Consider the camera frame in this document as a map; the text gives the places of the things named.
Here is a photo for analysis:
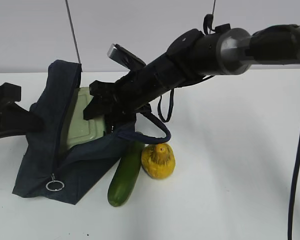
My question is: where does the yellow squash toy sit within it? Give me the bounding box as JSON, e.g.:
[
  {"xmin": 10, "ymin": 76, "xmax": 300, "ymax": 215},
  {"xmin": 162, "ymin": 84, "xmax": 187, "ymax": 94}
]
[{"xmin": 141, "ymin": 143, "xmax": 176, "ymax": 180}]

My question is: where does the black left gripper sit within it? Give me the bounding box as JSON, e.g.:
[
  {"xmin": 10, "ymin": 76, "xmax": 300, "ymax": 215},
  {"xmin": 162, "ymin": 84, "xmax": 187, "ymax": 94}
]
[{"xmin": 0, "ymin": 82, "xmax": 43, "ymax": 138}]

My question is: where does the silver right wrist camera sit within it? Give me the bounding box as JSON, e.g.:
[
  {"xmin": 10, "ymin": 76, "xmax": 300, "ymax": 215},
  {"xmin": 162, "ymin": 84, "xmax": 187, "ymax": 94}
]
[{"xmin": 107, "ymin": 44, "xmax": 146, "ymax": 71}]

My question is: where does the green lidded glass container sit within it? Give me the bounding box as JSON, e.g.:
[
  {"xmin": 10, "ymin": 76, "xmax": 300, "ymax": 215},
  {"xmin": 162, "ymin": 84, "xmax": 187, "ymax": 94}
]
[{"xmin": 59, "ymin": 87, "xmax": 106, "ymax": 154}]

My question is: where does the dark blue fabric lunch bag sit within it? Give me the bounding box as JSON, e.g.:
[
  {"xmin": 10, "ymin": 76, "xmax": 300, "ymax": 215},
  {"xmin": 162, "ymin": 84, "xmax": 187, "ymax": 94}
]
[{"xmin": 12, "ymin": 59, "xmax": 171, "ymax": 205}]

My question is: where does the green cucumber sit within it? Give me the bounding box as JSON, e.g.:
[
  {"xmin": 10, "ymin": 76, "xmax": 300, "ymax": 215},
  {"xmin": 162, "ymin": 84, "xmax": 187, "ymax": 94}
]
[{"xmin": 107, "ymin": 140, "xmax": 145, "ymax": 207}]

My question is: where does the silver zipper pull ring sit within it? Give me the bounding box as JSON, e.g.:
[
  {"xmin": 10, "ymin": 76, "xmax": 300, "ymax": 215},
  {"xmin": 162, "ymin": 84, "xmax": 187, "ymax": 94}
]
[{"xmin": 45, "ymin": 173, "xmax": 66, "ymax": 193}]

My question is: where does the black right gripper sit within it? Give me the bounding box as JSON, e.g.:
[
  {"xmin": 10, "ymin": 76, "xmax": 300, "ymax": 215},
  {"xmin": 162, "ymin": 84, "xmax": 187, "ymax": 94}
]
[{"xmin": 83, "ymin": 54, "xmax": 186, "ymax": 120}]

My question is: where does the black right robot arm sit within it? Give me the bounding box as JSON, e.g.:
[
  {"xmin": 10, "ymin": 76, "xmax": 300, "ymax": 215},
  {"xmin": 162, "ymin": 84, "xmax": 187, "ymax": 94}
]
[{"xmin": 83, "ymin": 24, "xmax": 300, "ymax": 120}]

